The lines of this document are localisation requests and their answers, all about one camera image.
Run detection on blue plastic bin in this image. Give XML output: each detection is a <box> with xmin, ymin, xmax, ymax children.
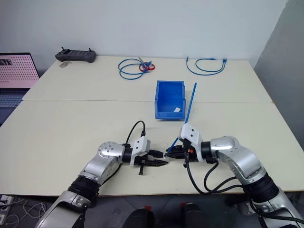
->
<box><xmin>154</xmin><ymin>80</ymin><xmax>186</xmax><ymax>121</ymax></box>

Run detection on white power strip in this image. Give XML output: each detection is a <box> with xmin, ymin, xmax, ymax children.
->
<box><xmin>0</xmin><ymin>194</ymin><xmax>13</xmax><ymax>211</ymax></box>

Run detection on straight blue cable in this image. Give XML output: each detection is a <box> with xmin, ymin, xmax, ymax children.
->
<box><xmin>166</xmin><ymin>82</ymin><xmax>198</xmax><ymax>152</ymax></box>

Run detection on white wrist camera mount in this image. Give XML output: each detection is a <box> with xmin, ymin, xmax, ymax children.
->
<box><xmin>178</xmin><ymin>123</ymin><xmax>203</xmax><ymax>164</ymax></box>
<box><xmin>130</xmin><ymin>136</ymin><xmax>152</xmax><ymax>166</ymax></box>

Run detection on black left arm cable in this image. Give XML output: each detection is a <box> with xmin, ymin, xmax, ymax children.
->
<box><xmin>124</xmin><ymin>120</ymin><xmax>146</xmax><ymax>146</ymax></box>

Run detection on open laptop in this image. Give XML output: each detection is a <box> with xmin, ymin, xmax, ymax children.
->
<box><xmin>0</xmin><ymin>52</ymin><xmax>40</xmax><ymax>127</ymax></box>

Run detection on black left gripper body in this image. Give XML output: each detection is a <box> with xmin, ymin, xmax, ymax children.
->
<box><xmin>134</xmin><ymin>149</ymin><xmax>153</xmax><ymax>167</ymax></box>

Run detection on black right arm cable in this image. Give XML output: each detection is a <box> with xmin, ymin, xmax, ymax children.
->
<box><xmin>182</xmin><ymin>140</ymin><xmax>246</xmax><ymax>196</ymax></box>

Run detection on looped blue cable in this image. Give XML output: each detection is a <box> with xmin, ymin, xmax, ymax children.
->
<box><xmin>185</xmin><ymin>56</ymin><xmax>228</xmax><ymax>76</ymax></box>

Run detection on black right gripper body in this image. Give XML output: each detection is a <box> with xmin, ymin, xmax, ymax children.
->
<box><xmin>181</xmin><ymin>140</ymin><xmax>202</xmax><ymax>163</ymax></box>

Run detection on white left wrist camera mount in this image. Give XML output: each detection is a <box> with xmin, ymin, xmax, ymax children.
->
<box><xmin>130</xmin><ymin>136</ymin><xmax>152</xmax><ymax>166</ymax></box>

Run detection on short blue cable bundle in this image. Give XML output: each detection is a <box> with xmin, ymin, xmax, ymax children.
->
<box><xmin>142</xmin><ymin>60</ymin><xmax>154</xmax><ymax>72</ymax></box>

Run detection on coiled red cable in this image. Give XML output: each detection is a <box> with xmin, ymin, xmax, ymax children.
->
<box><xmin>138</xmin><ymin>62</ymin><xmax>156</xmax><ymax>73</ymax></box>

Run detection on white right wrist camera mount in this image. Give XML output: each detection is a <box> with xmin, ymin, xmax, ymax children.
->
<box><xmin>178</xmin><ymin>123</ymin><xmax>203</xmax><ymax>164</ymax></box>

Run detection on white floor cables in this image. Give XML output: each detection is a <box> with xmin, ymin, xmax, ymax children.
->
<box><xmin>0</xmin><ymin>196</ymin><xmax>48</xmax><ymax>228</ymax></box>

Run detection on dark grey remote controller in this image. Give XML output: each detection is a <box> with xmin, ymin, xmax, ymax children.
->
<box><xmin>55</xmin><ymin>47</ymin><xmax>97</xmax><ymax>64</ymax></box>

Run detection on coiled blue cable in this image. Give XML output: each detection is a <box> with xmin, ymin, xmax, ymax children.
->
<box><xmin>117</xmin><ymin>57</ymin><xmax>147</xmax><ymax>80</ymax></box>

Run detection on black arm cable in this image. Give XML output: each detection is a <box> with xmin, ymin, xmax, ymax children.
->
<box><xmin>124</xmin><ymin>120</ymin><xmax>146</xmax><ymax>146</ymax></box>
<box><xmin>182</xmin><ymin>140</ymin><xmax>246</xmax><ymax>196</ymax></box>

